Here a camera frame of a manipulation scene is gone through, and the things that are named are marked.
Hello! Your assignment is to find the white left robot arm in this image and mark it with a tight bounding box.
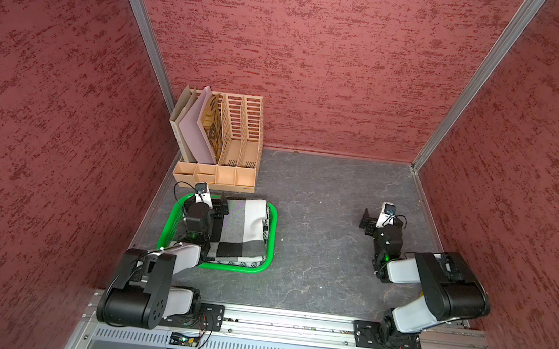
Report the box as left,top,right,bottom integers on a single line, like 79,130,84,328
96,196,229,330

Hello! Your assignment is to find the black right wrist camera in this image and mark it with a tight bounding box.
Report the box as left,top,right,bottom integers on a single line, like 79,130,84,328
376,202,397,229

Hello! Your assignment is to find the beige plastic file organizer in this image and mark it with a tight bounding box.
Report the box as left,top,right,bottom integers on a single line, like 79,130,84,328
172,91,264,193

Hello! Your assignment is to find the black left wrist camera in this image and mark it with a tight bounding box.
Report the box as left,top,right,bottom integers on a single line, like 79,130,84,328
194,182,213,209

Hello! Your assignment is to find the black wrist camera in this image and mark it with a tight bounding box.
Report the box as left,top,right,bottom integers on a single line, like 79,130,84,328
376,202,397,229
194,182,213,209

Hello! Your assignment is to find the brown patterned booklet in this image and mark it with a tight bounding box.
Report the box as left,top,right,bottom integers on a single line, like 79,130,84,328
200,94,223,164

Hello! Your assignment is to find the right aluminium corner post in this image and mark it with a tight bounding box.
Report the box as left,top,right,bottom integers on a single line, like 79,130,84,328
411,0,546,175

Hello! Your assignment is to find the grey black striped scarf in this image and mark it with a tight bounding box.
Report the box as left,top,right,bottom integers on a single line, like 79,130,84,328
206,198,271,268

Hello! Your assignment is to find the left circuit board with wires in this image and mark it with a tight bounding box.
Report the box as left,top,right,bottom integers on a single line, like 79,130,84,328
165,332,213,349

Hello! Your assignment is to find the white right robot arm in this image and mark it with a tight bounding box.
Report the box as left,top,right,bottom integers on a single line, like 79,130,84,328
359,203,491,349

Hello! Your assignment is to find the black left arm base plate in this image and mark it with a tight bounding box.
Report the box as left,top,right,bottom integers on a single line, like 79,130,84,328
159,302,226,332

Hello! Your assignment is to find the aluminium corner post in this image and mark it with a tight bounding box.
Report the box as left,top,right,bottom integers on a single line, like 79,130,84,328
128,0,175,113
411,0,546,175

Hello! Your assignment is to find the lilac paper folder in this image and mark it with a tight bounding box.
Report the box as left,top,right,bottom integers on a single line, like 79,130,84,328
184,86,217,165

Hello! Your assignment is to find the green plastic basket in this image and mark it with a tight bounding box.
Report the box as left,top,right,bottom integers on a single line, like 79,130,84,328
154,189,281,277

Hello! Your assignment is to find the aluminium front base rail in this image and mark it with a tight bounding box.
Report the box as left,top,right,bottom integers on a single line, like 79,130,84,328
65,301,489,349

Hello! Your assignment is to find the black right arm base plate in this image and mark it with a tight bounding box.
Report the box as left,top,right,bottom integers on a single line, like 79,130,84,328
353,320,422,349

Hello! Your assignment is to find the left aluminium corner post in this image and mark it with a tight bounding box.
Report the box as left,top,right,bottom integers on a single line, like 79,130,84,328
128,0,175,113

